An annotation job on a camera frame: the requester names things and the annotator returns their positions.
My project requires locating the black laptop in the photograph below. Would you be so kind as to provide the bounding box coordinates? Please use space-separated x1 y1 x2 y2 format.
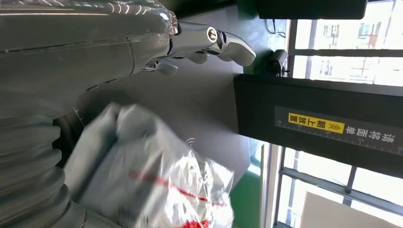
255 0 369 20

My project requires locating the ruler label with yellow sticker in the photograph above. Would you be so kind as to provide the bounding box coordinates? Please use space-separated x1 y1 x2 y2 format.
274 105 403 157

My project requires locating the thin black scanner cable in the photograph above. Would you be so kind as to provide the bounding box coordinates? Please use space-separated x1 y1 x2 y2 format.
264 19 288 39

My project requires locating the beige board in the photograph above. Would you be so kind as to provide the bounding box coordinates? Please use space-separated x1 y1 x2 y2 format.
299 191 403 228

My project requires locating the plastic package with red print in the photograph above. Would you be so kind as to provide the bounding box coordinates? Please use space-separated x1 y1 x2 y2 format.
64 102 236 228

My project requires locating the small black device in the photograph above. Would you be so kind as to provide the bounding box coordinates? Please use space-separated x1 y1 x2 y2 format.
268 49 289 78

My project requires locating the black scanner machine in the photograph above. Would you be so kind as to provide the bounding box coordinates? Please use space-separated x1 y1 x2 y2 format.
52 4 403 190

